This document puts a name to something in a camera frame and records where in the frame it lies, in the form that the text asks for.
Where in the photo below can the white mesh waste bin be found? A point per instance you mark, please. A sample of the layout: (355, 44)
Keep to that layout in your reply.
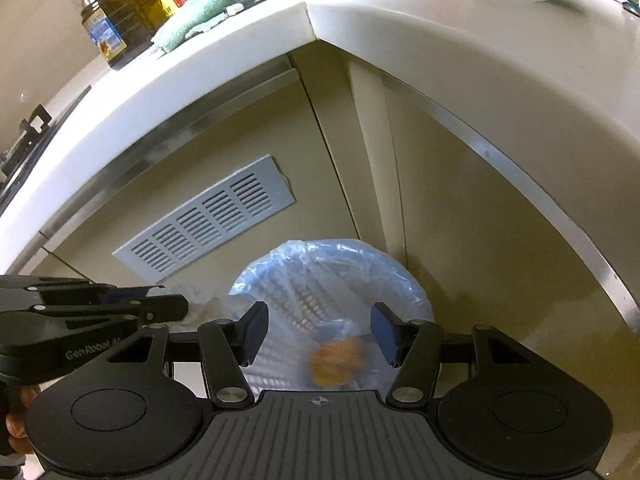
(310, 300)

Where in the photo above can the orange peel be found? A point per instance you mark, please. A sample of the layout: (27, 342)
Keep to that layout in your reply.
(335, 360)

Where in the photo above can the plain beige cabinet door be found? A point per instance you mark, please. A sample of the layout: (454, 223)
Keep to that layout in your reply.
(475, 240)

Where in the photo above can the beige vented cabinet door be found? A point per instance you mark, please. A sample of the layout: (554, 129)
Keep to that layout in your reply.
(310, 185)

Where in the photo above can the person's left hand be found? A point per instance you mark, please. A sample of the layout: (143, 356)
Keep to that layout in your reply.
(17, 422)

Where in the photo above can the beige corner cabinet panel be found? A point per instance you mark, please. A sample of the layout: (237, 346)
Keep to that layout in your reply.
(375, 160)

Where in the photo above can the dark oil bottle blue label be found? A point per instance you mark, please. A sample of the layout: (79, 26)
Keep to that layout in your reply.
(112, 25)

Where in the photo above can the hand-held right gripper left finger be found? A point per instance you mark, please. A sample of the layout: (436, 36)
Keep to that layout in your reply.
(255, 332)

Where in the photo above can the clear blue bin liner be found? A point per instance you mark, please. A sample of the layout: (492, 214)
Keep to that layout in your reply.
(380, 270)

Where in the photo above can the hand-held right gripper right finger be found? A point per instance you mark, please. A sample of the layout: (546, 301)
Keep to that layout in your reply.
(385, 332)

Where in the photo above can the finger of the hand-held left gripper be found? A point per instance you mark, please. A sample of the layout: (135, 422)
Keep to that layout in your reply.
(75, 291)
(167, 308)

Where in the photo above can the grey cabinet vent grille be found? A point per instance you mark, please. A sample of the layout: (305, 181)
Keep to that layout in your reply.
(200, 220)

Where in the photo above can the black gas stove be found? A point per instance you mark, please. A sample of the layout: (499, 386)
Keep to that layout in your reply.
(25, 140)

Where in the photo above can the green cloth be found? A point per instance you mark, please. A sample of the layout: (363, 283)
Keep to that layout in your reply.
(210, 10)

